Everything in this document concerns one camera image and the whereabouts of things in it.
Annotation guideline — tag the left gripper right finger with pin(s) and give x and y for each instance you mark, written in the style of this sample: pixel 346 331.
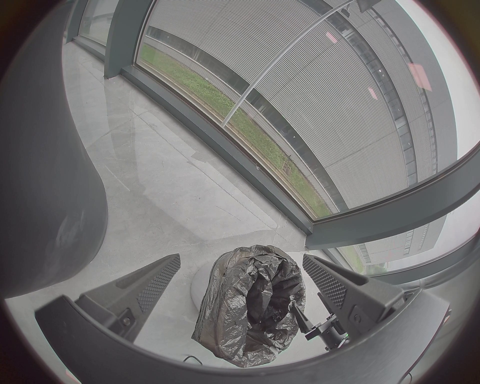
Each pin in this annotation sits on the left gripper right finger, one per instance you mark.
pixel 356 296

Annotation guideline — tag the window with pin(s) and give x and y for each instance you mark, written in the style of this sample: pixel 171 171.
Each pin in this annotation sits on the window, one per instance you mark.
pixel 375 228

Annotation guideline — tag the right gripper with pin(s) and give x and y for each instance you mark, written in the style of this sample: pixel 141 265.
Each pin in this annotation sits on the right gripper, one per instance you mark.
pixel 330 333

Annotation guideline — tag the black plastic bag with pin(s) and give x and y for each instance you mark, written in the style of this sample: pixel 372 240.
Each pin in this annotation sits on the black plastic bag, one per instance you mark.
pixel 232 300

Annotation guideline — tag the dark grey round chair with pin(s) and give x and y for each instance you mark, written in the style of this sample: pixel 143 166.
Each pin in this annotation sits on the dark grey round chair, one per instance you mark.
pixel 45 187

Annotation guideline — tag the white trash bin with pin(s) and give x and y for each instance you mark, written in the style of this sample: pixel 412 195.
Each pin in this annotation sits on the white trash bin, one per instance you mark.
pixel 200 285

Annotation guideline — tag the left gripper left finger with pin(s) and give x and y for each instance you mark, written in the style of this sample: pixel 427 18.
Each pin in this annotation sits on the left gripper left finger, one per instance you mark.
pixel 123 300

